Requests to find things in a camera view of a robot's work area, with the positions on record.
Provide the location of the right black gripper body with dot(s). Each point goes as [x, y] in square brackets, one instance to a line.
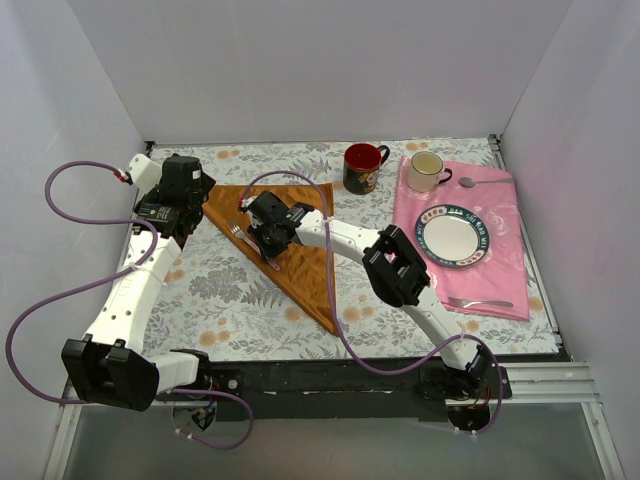
[272, 240]

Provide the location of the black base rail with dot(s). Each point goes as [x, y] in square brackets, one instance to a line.
[338, 389]

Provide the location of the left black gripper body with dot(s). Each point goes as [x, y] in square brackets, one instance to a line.
[187, 223]

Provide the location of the black red floral mug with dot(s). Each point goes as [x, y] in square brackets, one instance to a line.
[362, 162]

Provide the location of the pink floral placemat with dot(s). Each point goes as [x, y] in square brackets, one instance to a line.
[501, 275]

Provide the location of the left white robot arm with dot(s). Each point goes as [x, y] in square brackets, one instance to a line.
[107, 366]

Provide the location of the pink handled fork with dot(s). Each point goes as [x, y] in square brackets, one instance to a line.
[239, 233]

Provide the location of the white plate blue rim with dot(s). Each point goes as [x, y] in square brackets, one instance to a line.
[452, 236]

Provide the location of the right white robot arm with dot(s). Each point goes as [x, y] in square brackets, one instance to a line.
[397, 275]

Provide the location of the cream enamel cup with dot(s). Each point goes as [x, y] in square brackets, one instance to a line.
[426, 171]

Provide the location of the orange brown cloth napkin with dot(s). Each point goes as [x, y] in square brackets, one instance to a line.
[301, 275]

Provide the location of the silver spoon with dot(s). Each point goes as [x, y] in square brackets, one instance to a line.
[468, 182]

